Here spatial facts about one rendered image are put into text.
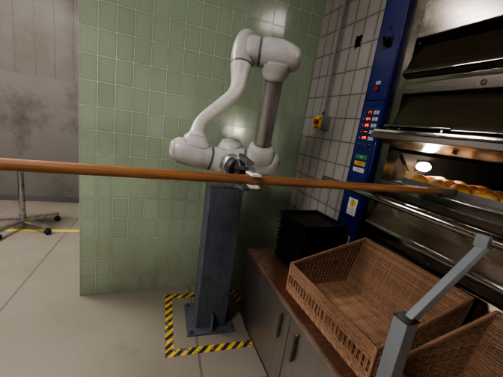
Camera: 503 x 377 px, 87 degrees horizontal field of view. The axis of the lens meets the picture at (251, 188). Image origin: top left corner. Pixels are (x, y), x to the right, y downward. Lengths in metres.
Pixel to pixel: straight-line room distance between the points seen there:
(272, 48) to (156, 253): 1.64
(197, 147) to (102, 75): 1.07
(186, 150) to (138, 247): 1.28
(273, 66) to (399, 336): 1.13
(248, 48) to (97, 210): 1.45
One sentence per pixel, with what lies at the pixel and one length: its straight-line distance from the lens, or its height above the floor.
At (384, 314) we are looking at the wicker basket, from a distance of 1.53.
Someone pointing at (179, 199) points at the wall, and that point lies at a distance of 2.08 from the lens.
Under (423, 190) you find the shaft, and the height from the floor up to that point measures 1.20.
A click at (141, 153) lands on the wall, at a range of 2.00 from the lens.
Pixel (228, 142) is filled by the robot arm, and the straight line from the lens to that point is 1.60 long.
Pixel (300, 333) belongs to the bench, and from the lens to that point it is 1.33.
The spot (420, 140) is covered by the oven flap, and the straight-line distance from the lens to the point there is 1.33.
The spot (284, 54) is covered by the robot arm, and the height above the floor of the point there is 1.69.
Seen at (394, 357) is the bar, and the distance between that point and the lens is 0.87.
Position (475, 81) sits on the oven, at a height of 1.66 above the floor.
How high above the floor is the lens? 1.36
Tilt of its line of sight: 13 degrees down
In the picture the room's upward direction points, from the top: 8 degrees clockwise
